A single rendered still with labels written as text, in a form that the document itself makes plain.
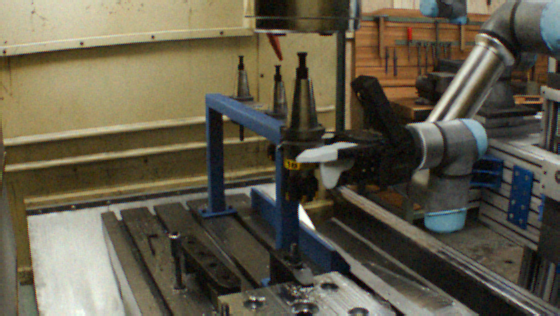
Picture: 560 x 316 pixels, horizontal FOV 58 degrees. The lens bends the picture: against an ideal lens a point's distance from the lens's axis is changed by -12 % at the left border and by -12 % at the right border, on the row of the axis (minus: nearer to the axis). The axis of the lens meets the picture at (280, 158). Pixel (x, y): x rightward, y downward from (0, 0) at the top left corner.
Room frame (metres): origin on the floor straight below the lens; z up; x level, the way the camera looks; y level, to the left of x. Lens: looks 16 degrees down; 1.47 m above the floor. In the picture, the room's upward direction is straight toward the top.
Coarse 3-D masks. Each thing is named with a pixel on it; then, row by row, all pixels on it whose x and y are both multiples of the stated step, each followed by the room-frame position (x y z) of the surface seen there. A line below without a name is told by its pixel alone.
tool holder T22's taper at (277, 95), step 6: (276, 84) 1.20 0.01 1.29; (282, 84) 1.20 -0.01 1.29; (270, 90) 1.21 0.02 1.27; (276, 90) 1.20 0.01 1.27; (282, 90) 1.20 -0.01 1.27; (270, 96) 1.21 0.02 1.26; (276, 96) 1.19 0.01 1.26; (282, 96) 1.20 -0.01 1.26; (270, 102) 1.20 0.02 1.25; (276, 102) 1.19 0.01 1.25; (282, 102) 1.20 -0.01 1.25; (270, 108) 1.20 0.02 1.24; (276, 108) 1.19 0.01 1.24; (282, 108) 1.19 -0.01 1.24
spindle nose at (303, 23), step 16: (256, 0) 0.72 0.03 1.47; (272, 0) 0.70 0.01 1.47; (288, 0) 0.69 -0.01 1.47; (304, 0) 0.69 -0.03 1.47; (320, 0) 0.69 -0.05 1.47; (336, 0) 0.70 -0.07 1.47; (352, 0) 0.72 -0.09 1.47; (256, 16) 0.72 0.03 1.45; (272, 16) 0.70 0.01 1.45; (288, 16) 0.69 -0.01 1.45; (304, 16) 0.69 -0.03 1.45; (320, 16) 0.69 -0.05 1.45; (336, 16) 0.70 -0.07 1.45; (352, 16) 0.72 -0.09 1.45; (272, 32) 0.71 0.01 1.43; (288, 32) 0.70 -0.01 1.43; (304, 32) 0.70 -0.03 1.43; (320, 32) 0.70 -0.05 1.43; (336, 32) 0.71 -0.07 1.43; (352, 32) 0.73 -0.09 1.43
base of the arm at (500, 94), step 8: (504, 80) 1.64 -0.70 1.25; (496, 88) 1.64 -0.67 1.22; (504, 88) 1.64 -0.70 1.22; (488, 96) 1.64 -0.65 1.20; (496, 96) 1.63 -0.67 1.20; (504, 96) 1.63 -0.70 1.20; (512, 96) 1.65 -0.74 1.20; (488, 104) 1.63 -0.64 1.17; (496, 104) 1.62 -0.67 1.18; (504, 104) 1.62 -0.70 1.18; (512, 104) 1.64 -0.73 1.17
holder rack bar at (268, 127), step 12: (216, 96) 1.40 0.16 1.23; (216, 108) 1.36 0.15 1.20; (228, 108) 1.28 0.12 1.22; (240, 108) 1.24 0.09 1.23; (240, 120) 1.21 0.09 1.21; (252, 120) 1.14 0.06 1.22; (264, 120) 1.12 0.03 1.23; (276, 120) 1.12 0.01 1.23; (264, 132) 1.09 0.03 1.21; (276, 132) 1.04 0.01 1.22
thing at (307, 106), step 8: (296, 80) 0.76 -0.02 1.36; (304, 80) 0.76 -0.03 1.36; (296, 88) 0.76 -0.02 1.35; (304, 88) 0.76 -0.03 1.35; (312, 88) 0.77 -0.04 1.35; (296, 96) 0.76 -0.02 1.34; (304, 96) 0.76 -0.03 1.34; (312, 96) 0.76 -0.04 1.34; (296, 104) 0.76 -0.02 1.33; (304, 104) 0.75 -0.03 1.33; (312, 104) 0.76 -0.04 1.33; (288, 112) 0.77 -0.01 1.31; (296, 112) 0.75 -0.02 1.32; (304, 112) 0.75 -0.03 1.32; (312, 112) 0.76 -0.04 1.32; (288, 120) 0.76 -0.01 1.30; (296, 120) 0.75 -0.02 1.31; (304, 120) 0.75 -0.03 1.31; (312, 120) 0.76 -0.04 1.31; (296, 128) 0.75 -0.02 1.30; (304, 128) 0.75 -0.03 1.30; (312, 128) 0.75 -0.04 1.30
